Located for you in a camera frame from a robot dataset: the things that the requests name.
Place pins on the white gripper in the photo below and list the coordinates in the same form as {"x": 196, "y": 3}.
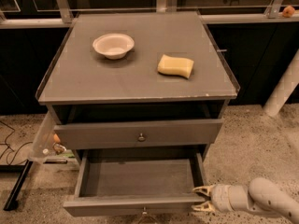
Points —
{"x": 220, "y": 197}

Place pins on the grey drawer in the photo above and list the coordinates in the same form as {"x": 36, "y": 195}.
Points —
{"x": 129, "y": 181}
{"x": 160, "y": 133}

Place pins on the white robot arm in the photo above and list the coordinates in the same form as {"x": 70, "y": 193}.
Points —
{"x": 260, "y": 197}

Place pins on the grey top drawer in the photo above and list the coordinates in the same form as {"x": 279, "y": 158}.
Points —
{"x": 160, "y": 133}

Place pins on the grey drawer cabinet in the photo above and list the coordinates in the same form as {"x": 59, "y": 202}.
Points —
{"x": 82, "y": 86}

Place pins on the yellow sponge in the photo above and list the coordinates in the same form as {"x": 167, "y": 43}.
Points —
{"x": 175, "y": 66}

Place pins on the white diagonal pole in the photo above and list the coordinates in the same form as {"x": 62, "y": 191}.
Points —
{"x": 284, "y": 88}

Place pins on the orange fruit in bin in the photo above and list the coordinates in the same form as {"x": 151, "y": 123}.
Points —
{"x": 56, "y": 137}

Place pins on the clear plastic side bin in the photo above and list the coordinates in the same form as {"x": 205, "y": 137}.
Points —
{"x": 46, "y": 149}

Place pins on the white paper bowl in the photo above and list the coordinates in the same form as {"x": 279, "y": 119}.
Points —
{"x": 113, "y": 46}

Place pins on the black metal floor bar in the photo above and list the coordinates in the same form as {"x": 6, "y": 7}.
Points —
{"x": 22, "y": 171}

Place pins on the metal railing frame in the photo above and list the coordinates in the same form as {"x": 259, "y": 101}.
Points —
{"x": 62, "y": 15}

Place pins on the orange fruit on rail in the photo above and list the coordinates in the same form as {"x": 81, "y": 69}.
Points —
{"x": 288, "y": 11}

